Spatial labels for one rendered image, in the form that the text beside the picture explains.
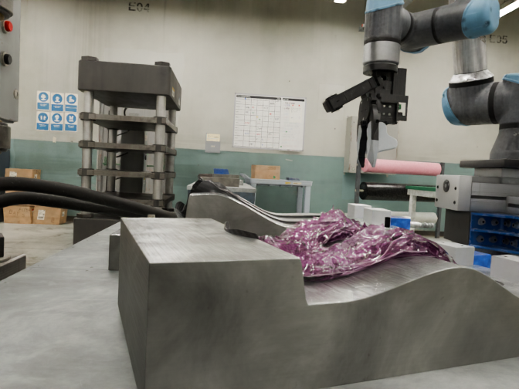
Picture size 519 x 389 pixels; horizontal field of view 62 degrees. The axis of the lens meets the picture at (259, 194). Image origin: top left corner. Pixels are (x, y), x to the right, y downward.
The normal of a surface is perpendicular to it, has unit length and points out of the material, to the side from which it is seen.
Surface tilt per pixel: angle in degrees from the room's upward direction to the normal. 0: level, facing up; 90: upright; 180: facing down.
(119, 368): 0
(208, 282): 90
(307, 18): 90
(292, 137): 90
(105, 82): 90
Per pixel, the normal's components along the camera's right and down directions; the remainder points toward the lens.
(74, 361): 0.05, -1.00
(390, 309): 0.37, 0.07
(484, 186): 0.03, 0.05
